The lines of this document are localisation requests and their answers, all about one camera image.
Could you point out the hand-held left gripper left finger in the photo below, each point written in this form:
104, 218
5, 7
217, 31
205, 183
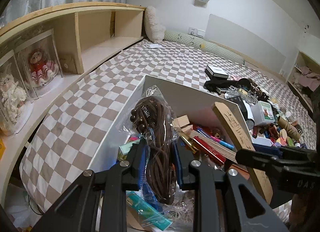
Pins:
141, 167

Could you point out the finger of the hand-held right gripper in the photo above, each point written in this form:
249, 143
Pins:
260, 162
267, 149

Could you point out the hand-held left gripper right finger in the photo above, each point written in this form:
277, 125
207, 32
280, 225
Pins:
176, 167

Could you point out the engraved wooden board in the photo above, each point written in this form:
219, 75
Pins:
235, 127

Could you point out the white storage box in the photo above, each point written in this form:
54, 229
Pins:
175, 97

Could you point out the plain round wooden coaster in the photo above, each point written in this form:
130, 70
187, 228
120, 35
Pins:
284, 137

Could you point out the brown cardboard tube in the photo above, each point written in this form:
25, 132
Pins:
290, 127

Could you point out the clear plastic box green label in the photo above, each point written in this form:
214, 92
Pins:
262, 113

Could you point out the long red box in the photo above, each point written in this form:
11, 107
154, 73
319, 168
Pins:
207, 148

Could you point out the crumpled clear plastic wrap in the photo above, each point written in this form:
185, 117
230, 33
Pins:
183, 204

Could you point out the white cylindrical humidifier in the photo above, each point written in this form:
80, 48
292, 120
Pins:
248, 112

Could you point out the teal packet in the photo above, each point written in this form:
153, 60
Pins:
147, 212

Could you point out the light wooden block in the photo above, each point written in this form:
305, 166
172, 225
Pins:
183, 120

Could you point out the black flat box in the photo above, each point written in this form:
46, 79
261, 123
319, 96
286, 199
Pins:
238, 104

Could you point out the brown braided hairpiece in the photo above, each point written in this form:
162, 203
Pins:
260, 90

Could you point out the clear crystal ornaments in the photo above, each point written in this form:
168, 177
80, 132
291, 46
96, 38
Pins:
240, 94

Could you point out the black round case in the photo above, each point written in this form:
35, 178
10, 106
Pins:
245, 82

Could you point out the black fabric pouch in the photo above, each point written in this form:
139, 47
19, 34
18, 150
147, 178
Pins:
217, 84

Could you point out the pink garment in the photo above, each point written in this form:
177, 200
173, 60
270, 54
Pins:
307, 74

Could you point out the brown white checkered blanket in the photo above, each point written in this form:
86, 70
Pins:
100, 91

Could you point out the black and white gift box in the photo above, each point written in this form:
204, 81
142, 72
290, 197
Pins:
215, 71

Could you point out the wooden wardrobe shelf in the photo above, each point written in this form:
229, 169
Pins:
300, 58

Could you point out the grey headboard panel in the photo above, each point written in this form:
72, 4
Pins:
250, 41

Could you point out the small white paper card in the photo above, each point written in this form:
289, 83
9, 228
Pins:
152, 46

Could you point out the long green bolster pillow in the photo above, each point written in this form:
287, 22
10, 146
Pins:
200, 44

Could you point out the white plastic bag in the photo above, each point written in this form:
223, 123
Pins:
17, 209

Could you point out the fluffy cream pillow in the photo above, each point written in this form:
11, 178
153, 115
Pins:
152, 24

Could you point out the wooden bedside shelf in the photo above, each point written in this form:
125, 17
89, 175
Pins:
95, 29

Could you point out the red dress bear doll case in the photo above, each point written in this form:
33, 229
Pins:
37, 64

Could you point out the white dress doll case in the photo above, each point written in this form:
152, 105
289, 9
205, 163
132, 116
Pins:
10, 91

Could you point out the white wall socket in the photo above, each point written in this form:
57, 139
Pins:
196, 32

